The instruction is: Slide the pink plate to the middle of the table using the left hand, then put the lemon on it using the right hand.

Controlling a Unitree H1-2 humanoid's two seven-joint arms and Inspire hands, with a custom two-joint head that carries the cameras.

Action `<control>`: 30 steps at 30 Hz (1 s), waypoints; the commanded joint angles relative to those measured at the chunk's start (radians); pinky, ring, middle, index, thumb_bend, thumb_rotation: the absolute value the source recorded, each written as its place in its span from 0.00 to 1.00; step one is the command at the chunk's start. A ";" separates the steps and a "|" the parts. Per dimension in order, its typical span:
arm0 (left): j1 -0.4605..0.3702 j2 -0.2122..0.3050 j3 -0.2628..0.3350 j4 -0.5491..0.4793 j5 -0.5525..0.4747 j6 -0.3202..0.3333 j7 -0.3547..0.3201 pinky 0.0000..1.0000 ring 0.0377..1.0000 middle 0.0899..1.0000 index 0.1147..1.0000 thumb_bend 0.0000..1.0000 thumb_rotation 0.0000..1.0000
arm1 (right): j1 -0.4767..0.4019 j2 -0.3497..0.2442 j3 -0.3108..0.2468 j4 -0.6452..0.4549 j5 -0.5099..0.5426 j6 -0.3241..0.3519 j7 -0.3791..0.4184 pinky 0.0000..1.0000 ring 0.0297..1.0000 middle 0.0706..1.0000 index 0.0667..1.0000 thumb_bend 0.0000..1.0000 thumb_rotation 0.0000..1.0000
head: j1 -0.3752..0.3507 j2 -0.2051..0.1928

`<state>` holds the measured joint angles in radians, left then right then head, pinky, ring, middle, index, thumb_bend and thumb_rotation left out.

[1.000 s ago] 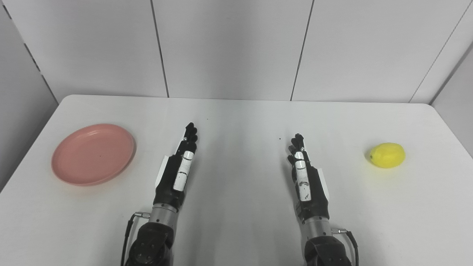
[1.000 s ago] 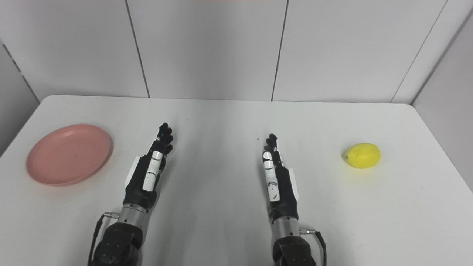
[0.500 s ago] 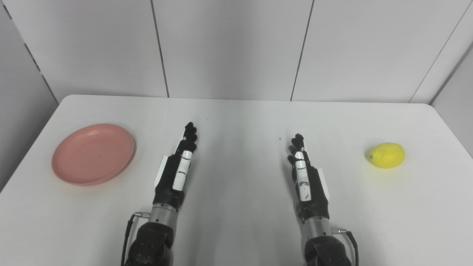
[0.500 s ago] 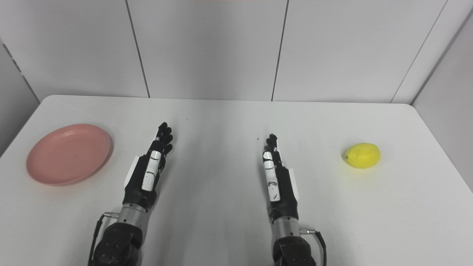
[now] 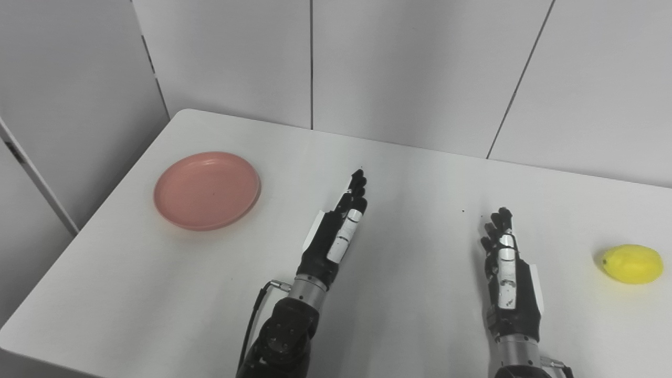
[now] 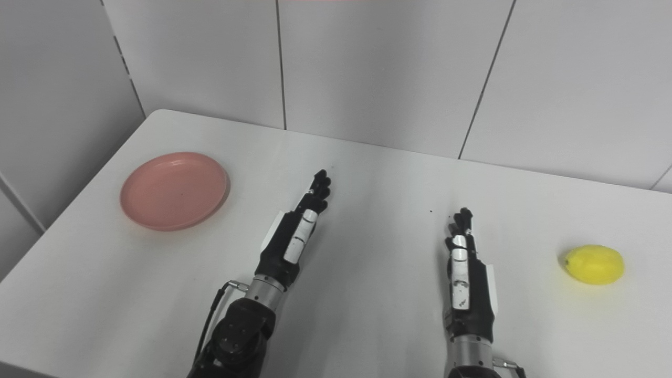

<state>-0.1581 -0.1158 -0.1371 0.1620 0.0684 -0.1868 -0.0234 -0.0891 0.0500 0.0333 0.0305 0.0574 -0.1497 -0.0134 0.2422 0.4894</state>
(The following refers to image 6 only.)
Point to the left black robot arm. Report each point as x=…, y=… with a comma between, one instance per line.
x=236, y=336

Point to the pink round plate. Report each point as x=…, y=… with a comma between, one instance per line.
x=175, y=191

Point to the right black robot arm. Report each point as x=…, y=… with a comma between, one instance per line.
x=472, y=359

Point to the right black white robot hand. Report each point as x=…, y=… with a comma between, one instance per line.
x=470, y=294

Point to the yellow lemon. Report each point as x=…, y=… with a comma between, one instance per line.
x=594, y=264

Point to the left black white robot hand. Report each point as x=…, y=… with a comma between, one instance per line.
x=289, y=247

